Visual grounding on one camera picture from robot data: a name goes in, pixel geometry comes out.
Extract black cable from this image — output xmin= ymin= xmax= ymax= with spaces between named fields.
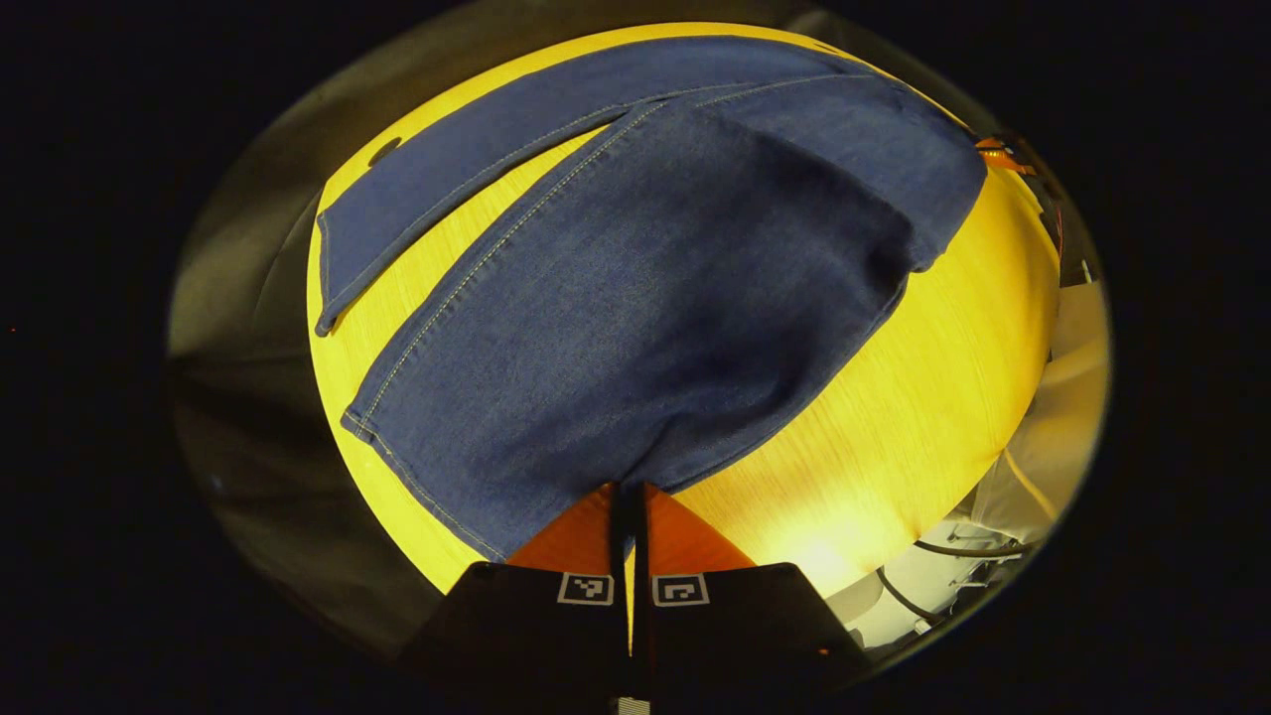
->
xmin=912 ymin=536 xmax=1039 ymax=559
xmin=876 ymin=568 xmax=934 ymax=627

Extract blue denim jeans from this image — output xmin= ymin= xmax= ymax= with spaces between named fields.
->
xmin=315 ymin=36 xmax=989 ymax=562

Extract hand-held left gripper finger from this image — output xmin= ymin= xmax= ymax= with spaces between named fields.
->
xmin=397 ymin=483 xmax=634 ymax=696
xmin=634 ymin=483 xmax=875 ymax=696

